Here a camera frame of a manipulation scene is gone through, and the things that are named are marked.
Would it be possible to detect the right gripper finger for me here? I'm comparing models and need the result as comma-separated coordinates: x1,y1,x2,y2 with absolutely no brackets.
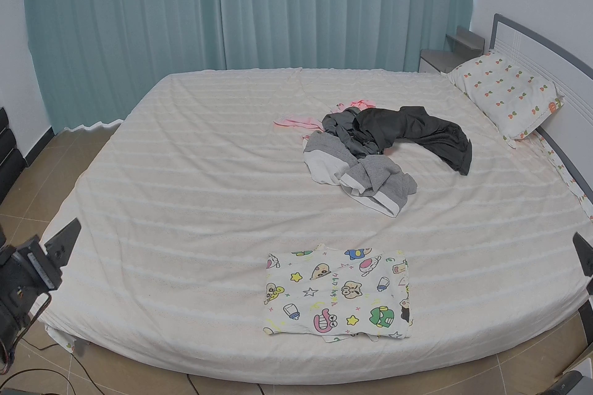
573,232,593,278

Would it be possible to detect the white printed pillow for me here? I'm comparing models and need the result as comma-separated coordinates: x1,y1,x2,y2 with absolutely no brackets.
447,51,566,148

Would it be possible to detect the dark grey garment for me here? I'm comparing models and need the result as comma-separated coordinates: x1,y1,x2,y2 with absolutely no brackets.
321,111,386,160

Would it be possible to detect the black garment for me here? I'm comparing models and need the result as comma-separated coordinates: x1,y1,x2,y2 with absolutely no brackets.
356,106,473,177

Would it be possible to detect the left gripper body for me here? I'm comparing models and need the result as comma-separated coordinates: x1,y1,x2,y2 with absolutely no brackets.
0,237,64,325

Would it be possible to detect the bed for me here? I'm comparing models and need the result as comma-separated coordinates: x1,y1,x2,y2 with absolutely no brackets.
35,14,593,385

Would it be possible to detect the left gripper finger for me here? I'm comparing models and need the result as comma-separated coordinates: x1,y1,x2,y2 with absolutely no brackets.
42,218,82,270

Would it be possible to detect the white printed pyjama top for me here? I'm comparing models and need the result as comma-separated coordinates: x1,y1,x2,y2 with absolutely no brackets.
263,244,414,344

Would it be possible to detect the grey bedside table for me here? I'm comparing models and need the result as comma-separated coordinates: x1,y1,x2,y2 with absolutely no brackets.
418,25,485,74

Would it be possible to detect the pink garment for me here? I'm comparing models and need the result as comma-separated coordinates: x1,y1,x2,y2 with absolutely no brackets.
273,97,379,140

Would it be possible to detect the black chest of drawers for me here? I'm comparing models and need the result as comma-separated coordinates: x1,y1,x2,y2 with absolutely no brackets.
0,107,25,205

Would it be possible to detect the grey and white sweater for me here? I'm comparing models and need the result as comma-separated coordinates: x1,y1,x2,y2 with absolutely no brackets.
303,131,418,218

